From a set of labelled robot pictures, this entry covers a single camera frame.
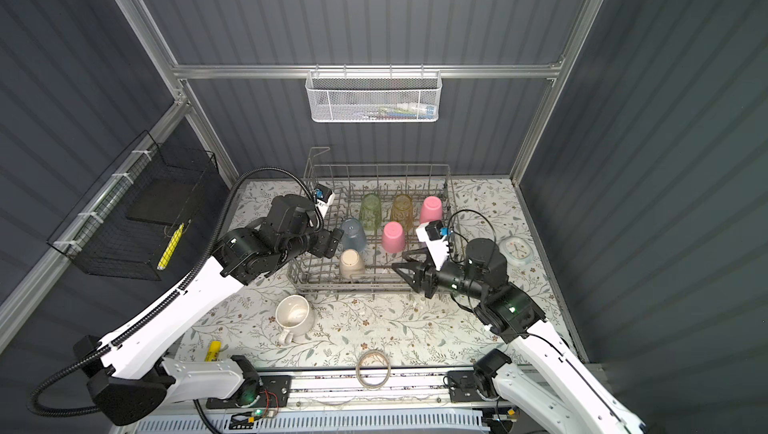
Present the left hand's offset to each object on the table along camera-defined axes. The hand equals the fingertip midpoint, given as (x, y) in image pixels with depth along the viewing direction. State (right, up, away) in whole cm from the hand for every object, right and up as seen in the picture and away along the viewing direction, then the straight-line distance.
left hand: (327, 224), depth 71 cm
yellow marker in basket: (-36, -5, -2) cm, 37 cm away
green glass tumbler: (+9, +2, +25) cm, 27 cm away
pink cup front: (+28, +3, +23) cm, 36 cm away
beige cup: (+4, -12, +11) cm, 17 cm away
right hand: (+18, -8, -7) cm, 21 cm away
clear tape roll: (+11, -39, +8) cm, 42 cm away
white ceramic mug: (-12, -27, +14) cm, 33 cm away
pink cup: (+16, -5, +18) cm, 24 cm away
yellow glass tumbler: (+19, +3, +23) cm, 30 cm away
